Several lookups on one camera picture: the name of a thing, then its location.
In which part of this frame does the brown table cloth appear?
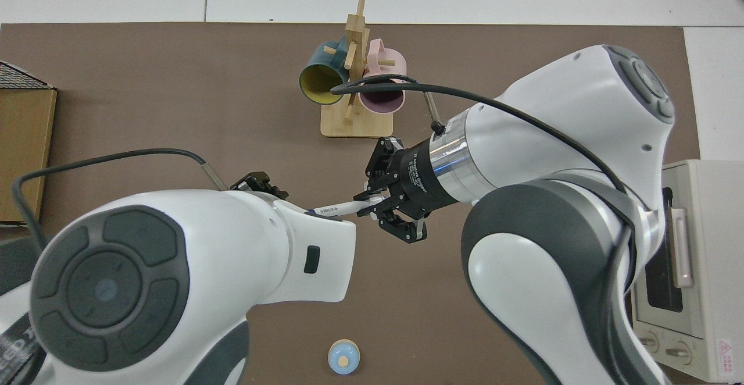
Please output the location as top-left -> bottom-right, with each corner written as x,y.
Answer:
0,22 -> 701,385

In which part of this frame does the dark teal cup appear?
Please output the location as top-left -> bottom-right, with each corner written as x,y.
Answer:
299,35 -> 353,105

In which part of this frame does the pink cup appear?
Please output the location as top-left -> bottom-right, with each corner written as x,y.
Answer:
357,38 -> 406,115

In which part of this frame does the wooden cup stand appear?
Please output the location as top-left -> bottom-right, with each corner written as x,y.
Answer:
320,0 -> 394,138

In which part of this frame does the pale toaster oven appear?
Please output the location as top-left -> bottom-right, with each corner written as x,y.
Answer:
631,159 -> 744,383

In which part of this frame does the small blue round thing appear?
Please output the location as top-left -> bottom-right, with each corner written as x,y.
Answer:
328,339 -> 360,375

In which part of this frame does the white marker with blue cap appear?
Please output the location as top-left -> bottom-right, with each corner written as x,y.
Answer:
305,196 -> 387,219

